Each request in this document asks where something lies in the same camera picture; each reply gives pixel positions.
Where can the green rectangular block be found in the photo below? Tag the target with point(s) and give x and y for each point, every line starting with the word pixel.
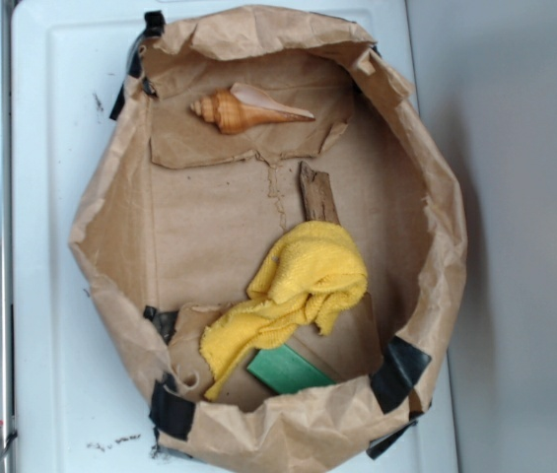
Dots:
pixel 284 371

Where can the yellow microfiber cloth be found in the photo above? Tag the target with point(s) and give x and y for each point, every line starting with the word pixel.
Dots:
pixel 309 276

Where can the brown bark wood piece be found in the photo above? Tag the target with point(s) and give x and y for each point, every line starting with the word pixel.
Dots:
pixel 317 195

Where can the brown paper bag bin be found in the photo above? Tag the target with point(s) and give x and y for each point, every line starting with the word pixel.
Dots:
pixel 178 218

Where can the orange spiral conch shell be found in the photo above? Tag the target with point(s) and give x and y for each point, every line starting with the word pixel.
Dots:
pixel 243 106

